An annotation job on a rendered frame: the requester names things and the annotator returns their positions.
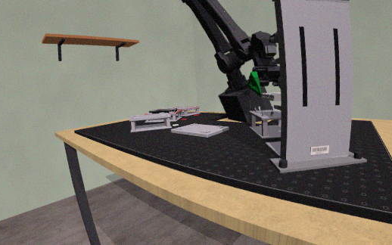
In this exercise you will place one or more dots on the black cylinder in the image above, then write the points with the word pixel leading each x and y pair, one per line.
pixel 357 155
pixel 283 164

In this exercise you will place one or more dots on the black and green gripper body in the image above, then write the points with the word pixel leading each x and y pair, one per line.
pixel 264 74

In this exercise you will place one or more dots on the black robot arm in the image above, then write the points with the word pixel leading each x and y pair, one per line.
pixel 211 13

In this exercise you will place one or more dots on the white rectangular plate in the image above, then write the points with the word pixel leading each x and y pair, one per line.
pixel 271 96

